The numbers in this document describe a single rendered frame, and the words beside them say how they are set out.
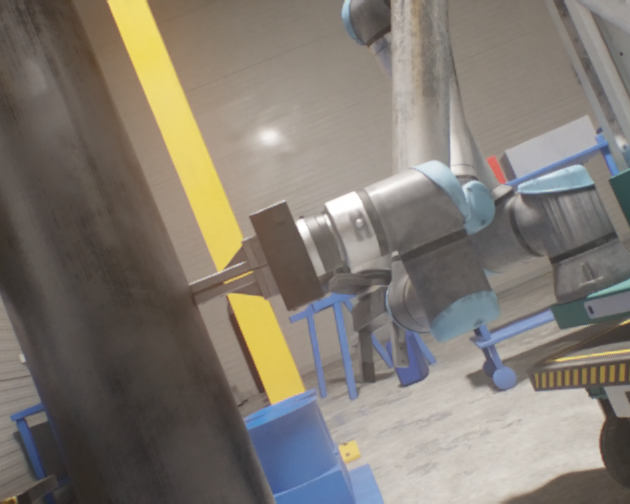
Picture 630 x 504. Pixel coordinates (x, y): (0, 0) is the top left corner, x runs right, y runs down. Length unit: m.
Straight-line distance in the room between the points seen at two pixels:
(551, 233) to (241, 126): 10.56
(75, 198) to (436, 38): 0.57
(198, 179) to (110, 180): 2.64
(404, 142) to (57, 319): 0.53
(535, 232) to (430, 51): 0.69
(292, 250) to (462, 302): 0.22
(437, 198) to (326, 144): 11.06
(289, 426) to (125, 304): 1.64
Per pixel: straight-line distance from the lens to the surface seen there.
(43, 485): 1.31
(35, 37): 1.01
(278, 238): 0.97
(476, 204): 1.51
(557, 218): 1.73
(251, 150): 12.03
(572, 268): 1.73
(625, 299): 1.64
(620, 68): 1.82
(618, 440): 1.77
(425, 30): 1.19
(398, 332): 1.41
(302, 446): 2.52
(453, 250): 0.96
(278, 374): 3.50
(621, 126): 1.79
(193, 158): 3.62
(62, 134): 0.96
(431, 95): 1.16
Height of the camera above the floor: 0.59
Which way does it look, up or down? 4 degrees up
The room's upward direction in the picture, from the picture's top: 23 degrees counter-clockwise
